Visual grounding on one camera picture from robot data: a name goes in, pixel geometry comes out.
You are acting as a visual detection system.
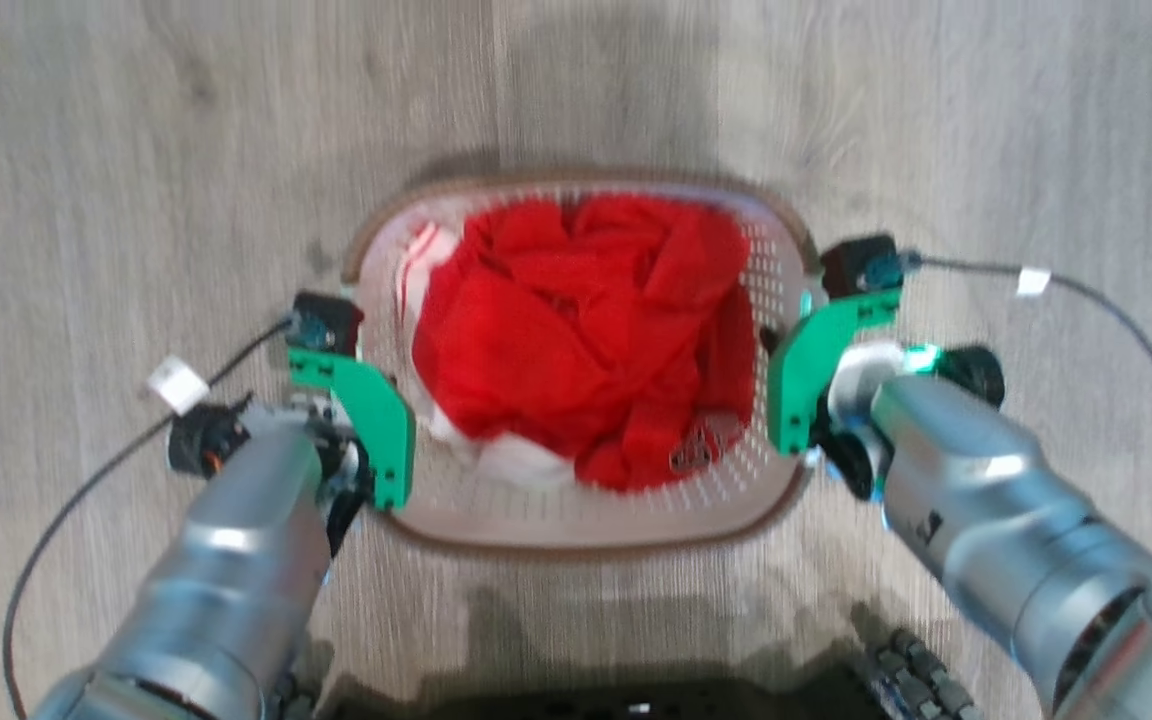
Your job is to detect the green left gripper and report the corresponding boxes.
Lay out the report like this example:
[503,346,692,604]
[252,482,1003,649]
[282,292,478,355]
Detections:
[285,344,418,512]

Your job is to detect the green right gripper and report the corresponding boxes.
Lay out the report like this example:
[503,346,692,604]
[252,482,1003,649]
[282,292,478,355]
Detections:
[766,288,903,457]

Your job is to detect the pink laundry basket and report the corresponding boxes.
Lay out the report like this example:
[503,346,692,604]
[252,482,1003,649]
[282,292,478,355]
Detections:
[340,170,823,557]

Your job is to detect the white garment with red stripes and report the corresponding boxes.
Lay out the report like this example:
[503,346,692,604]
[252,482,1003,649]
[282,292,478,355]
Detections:
[393,222,579,491]

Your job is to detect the grey ribbed base wheel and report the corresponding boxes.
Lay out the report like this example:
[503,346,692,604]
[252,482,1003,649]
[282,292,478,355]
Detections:
[864,628,985,720]

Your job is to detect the white left cable tag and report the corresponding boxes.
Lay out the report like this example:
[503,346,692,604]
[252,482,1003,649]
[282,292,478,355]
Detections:
[146,356,211,416]

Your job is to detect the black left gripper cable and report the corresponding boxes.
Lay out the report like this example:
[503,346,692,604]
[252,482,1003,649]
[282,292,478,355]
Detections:
[2,316,297,720]

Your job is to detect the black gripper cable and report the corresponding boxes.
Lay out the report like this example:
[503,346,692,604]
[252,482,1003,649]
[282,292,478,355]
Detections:
[900,252,1152,479]
[2,316,297,720]

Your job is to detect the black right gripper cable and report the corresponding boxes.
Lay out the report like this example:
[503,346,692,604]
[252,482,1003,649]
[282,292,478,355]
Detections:
[900,252,1152,479]

